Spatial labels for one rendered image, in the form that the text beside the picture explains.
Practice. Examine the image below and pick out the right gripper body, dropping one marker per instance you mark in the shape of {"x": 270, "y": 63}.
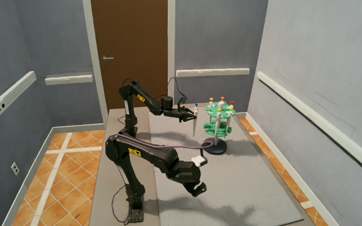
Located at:
{"x": 189, "y": 186}

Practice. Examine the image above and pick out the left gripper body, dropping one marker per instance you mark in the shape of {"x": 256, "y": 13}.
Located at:
{"x": 179, "y": 113}

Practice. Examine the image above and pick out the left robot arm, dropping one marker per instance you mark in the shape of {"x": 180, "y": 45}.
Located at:
{"x": 156, "y": 107}

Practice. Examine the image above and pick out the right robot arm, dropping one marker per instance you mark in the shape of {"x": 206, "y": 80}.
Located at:
{"x": 166, "y": 159}

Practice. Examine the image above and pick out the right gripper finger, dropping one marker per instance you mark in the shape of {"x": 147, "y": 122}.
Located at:
{"x": 203, "y": 186}

